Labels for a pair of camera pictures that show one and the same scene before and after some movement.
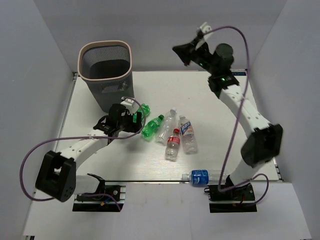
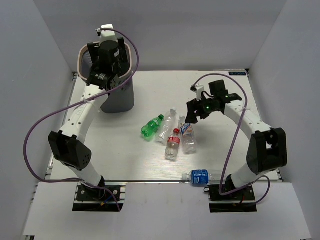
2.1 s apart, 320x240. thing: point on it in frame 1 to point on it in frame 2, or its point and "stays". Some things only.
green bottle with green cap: (152, 127) stays
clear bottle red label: (172, 150) stays
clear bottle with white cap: (167, 127) stays
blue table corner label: (239, 73) stays
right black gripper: (187, 52) to (193, 106)
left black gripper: (133, 127) to (93, 48)
